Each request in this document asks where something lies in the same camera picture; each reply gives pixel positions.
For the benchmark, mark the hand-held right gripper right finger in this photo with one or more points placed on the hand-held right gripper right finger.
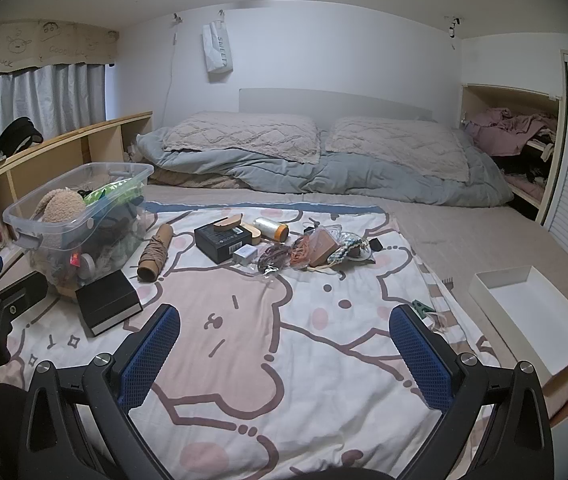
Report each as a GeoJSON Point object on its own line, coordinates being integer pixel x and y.
{"type": "Point", "coordinates": [421, 360]}

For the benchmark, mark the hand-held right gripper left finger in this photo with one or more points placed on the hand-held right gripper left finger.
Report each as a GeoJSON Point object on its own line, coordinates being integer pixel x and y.
{"type": "Point", "coordinates": [149, 355]}

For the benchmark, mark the clear plastic storage bin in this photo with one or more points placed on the clear plastic storage bin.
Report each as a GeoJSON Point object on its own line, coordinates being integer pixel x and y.
{"type": "Point", "coordinates": [64, 235]}

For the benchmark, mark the green clip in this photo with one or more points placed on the green clip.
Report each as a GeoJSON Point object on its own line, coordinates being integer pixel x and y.
{"type": "Point", "coordinates": [421, 309]}

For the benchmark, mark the black box with grey sides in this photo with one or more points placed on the black box with grey sides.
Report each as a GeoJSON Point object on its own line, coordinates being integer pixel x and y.
{"type": "Point", "coordinates": [106, 295]}

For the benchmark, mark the beige plush toy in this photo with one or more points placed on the beige plush toy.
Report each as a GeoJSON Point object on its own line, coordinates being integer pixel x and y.
{"type": "Point", "coordinates": [59, 205]}

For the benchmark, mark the cardboard tube with twine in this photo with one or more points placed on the cardboard tube with twine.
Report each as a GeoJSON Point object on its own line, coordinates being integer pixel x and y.
{"type": "Point", "coordinates": [156, 252]}

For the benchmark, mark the white cardboard tray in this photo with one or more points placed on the white cardboard tray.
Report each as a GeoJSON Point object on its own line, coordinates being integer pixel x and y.
{"type": "Point", "coordinates": [531, 320]}

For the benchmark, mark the small black object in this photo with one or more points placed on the small black object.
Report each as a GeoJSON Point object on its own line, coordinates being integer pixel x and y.
{"type": "Point", "coordinates": [376, 245]}

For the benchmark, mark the cartoon printed blanket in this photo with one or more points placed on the cartoon printed blanket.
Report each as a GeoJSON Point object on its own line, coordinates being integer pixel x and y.
{"type": "Point", "coordinates": [274, 360]}

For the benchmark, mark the beige bed sheet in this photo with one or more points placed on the beige bed sheet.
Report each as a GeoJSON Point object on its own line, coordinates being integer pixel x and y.
{"type": "Point", "coordinates": [464, 240]}

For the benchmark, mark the flat black box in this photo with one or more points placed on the flat black box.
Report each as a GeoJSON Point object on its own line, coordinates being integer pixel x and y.
{"type": "Point", "coordinates": [216, 245]}

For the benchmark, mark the crochet yarn piece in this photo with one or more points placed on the crochet yarn piece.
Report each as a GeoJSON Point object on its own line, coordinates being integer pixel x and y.
{"type": "Point", "coordinates": [350, 250]}

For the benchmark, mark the green tissue pack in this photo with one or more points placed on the green tissue pack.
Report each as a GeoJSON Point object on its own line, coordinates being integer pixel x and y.
{"type": "Point", "coordinates": [114, 192]}

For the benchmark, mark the small white charger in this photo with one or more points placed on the small white charger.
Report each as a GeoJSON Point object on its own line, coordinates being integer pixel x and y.
{"type": "Point", "coordinates": [244, 255]}

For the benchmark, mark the black cap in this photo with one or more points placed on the black cap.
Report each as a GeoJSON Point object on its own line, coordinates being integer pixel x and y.
{"type": "Point", "coordinates": [19, 132]}

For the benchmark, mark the wooden shelf unit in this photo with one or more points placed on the wooden shelf unit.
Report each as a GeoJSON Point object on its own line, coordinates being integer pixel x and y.
{"type": "Point", "coordinates": [64, 145]}

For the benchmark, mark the brown cardboard piece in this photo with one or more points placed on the brown cardboard piece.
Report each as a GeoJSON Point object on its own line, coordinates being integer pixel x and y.
{"type": "Point", "coordinates": [325, 250]}

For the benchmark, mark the small wooden piece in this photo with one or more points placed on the small wooden piece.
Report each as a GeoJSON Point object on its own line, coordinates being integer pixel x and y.
{"type": "Point", "coordinates": [229, 222]}

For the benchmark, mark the clear bag of dark beads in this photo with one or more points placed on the clear bag of dark beads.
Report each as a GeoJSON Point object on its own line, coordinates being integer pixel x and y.
{"type": "Point", "coordinates": [274, 259]}

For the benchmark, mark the white thread spool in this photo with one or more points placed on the white thread spool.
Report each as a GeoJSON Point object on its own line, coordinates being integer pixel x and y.
{"type": "Point", "coordinates": [270, 227]}

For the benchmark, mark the grey curtain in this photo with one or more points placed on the grey curtain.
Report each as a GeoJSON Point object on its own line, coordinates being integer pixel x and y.
{"type": "Point", "coordinates": [39, 95]}

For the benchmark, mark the grey duvet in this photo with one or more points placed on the grey duvet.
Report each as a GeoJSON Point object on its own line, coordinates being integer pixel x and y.
{"type": "Point", "coordinates": [314, 175]}

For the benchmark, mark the beige quilted pillow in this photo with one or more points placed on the beige quilted pillow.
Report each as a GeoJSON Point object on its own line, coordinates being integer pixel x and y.
{"type": "Point", "coordinates": [394, 145]}
{"type": "Point", "coordinates": [239, 132]}

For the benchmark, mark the beige printed valance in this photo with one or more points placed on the beige printed valance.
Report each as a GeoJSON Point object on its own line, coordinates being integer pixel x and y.
{"type": "Point", "coordinates": [39, 42]}

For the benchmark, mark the pile of clothes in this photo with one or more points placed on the pile of clothes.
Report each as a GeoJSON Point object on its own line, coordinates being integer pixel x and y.
{"type": "Point", "coordinates": [509, 130]}

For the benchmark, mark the white headboard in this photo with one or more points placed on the white headboard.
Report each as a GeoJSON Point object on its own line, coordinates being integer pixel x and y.
{"type": "Point", "coordinates": [334, 102]}

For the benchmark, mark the white hanging paper bag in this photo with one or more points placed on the white hanging paper bag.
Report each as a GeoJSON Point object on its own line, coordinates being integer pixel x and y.
{"type": "Point", "coordinates": [218, 52]}

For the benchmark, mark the black and white wall hook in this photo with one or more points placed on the black and white wall hook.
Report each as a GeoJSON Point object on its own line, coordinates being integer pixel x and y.
{"type": "Point", "coordinates": [454, 24]}

